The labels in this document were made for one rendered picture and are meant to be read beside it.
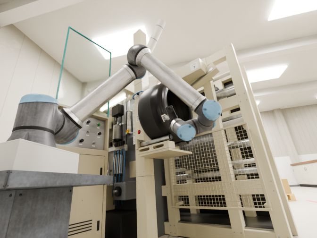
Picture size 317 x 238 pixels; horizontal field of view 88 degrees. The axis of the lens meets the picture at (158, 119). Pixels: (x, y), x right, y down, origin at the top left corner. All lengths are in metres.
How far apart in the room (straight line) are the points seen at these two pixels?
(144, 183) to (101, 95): 0.93
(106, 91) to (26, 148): 0.52
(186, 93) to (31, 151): 0.66
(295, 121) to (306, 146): 1.27
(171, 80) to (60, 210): 0.74
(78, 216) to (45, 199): 0.91
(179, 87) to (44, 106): 0.63
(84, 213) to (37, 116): 1.04
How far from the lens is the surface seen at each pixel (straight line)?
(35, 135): 0.82
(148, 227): 1.65
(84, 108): 1.01
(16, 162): 0.67
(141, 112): 1.45
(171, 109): 1.05
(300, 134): 10.36
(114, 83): 1.04
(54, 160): 0.76
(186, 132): 0.88
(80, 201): 1.65
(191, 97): 0.82
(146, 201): 1.62
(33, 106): 0.88
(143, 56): 0.97
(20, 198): 0.70
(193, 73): 1.90
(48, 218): 0.79
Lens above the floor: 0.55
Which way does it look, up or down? 21 degrees up
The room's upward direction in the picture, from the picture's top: 4 degrees counter-clockwise
